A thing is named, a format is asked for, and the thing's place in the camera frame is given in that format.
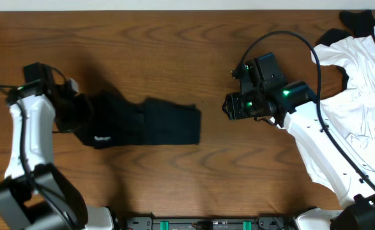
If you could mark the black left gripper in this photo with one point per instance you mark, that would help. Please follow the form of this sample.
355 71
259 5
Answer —
79 107

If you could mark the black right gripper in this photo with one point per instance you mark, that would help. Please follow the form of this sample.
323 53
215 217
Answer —
236 110

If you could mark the black Sydrogen t-shirt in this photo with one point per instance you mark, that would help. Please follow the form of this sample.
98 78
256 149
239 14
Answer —
117 122

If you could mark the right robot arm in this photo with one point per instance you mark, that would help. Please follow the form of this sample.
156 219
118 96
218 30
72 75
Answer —
293 108

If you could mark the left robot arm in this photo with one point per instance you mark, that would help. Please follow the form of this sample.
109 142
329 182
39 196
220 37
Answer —
34 193

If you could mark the white shirt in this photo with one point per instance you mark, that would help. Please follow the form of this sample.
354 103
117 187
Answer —
352 111

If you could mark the black garment at corner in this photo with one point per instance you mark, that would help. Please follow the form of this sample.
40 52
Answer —
357 25

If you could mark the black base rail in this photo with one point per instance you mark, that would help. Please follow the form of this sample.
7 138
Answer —
206 223

